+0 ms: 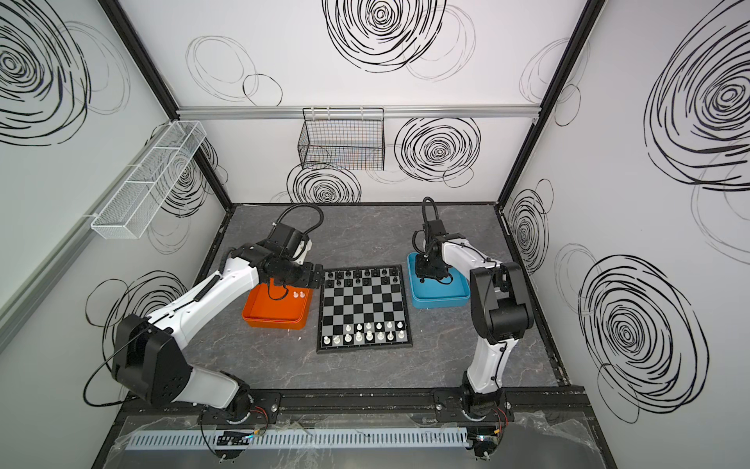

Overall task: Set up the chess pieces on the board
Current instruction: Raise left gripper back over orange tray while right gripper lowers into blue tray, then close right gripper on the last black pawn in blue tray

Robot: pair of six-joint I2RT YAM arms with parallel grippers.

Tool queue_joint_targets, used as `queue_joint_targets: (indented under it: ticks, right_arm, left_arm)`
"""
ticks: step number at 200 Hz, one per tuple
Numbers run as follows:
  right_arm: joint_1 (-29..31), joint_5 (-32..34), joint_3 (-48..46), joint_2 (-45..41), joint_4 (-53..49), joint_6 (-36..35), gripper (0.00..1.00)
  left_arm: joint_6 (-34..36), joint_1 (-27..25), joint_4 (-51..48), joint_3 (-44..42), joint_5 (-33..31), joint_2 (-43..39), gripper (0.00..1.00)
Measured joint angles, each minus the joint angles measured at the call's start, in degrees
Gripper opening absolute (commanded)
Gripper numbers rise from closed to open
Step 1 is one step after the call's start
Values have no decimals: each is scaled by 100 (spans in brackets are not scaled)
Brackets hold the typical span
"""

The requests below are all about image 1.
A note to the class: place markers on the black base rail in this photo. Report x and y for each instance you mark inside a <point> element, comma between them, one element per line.
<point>447,404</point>

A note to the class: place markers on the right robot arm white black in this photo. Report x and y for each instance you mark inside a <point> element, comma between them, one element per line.
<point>500,308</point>

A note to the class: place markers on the black wire basket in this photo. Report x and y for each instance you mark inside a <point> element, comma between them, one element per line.
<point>351,138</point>

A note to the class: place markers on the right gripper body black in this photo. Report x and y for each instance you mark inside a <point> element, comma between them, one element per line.
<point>432,268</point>

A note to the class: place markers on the blue plastic tray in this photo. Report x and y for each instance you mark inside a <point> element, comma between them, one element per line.
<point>431,294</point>

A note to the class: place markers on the black white chess board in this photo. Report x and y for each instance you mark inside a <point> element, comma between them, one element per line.
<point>363,308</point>

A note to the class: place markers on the orange plastic tray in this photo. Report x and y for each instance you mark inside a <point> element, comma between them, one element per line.
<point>266,308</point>

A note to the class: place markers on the white slotted cable duct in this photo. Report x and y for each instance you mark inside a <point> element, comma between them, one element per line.
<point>226,440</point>

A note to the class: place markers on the white wire shelf basket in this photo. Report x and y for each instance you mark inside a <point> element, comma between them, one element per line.
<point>164,178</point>

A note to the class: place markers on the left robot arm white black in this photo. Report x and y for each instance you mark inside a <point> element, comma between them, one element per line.
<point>149,355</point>

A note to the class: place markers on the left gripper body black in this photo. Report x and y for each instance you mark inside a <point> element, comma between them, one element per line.
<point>298,275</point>

